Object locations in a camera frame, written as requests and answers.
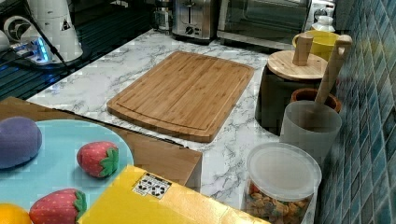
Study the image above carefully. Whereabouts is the stainless steel toaster oven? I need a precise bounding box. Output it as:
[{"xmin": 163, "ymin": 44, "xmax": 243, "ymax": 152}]
[{"xmin": 217, "ymin": 0, "xmax": 311, "ymax": 50}]

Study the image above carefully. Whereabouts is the clear cereal jar with lid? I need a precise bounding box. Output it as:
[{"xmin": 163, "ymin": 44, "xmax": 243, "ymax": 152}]
[{"xmin": 242, "ymin": 143, "xmax": 321, "ymax": 224}]

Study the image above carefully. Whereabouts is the dark canister with wooden lid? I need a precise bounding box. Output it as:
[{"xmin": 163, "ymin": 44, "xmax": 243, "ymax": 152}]
[{"xmin": 255, "ymin": 33, "xmax": 327, "ymax": 135}]

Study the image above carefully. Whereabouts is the yellow mug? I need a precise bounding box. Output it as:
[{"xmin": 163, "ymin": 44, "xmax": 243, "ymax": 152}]
[{"xmin": 292, "ymin": 30, "xmax": 339, "ymax": 65}]

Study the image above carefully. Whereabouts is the brown utensil crock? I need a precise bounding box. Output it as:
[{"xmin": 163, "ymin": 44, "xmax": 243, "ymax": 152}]
[{"xmin": 290, "ymin": 88, "xmax": 342, "ymax": 113}]

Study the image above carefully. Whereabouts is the stainless steel slot toaster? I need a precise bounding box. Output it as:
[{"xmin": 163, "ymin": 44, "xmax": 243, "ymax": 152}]
[{"xmin": 172, "ymin": 0, "xmax": 220, "ymax": 43}]

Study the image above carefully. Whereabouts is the frosted plastic cup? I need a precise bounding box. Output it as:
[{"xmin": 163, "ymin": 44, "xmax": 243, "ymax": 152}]
[{"xmin": 279, "ymin": 101, "xmax": 342, "ymax": 167}]

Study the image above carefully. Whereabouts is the wooden tray with handle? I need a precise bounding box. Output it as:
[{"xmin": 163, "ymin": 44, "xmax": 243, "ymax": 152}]
[{"xmin": 0, "ymin": 97, "xmax": 203, "ymax": 192}]

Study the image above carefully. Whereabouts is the orange toy fruit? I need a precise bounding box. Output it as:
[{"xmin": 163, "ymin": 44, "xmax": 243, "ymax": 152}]
[{"xmin": 0, "ymin": 203, "xmax": 32, "ymax": 224}]

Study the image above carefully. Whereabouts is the red toy strawberry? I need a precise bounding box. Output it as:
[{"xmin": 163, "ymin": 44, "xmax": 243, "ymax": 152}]
[
  {"xmin": 29, "ymin": 189, "xmax": 87, "ymax": 224},
  {"xmin": 77, "ymin": 141, "xmax": 119, "ymax": 178}
]

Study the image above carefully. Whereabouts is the white cap bottle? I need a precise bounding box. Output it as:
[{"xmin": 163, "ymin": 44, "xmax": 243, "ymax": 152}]
[{"xmin": 311, "ymin": 16, "xmax": 335, "ymax": 33}]

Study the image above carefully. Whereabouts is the light blue plate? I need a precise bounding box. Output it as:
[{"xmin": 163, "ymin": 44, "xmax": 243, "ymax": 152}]
[{"xmin": 0, "ymin": 119, "xmax": 134, "ymax": 210}]

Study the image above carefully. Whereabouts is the purple toy eggplant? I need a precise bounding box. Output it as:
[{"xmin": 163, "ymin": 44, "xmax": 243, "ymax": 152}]
[{"xmin": 0, "ymin": 117, "xmax": 42, "ymax": 169}]

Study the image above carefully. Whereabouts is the yellow cereal box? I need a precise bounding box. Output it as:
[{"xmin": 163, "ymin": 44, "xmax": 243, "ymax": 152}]
[{"xmin": 78, "ymin": 165, "xmax": 270, "ymax": 224}]

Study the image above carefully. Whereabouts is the bamboo cutting board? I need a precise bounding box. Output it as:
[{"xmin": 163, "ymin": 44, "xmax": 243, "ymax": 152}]
[{"xmin": 106, "ymin": 51, "xmax": 254, "ymax": 143}]

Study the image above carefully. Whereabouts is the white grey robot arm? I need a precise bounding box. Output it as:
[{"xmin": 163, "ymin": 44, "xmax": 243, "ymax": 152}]
[{"xmin": 1, "ymin": 0, "xmax": 83, "ymax": 65}]

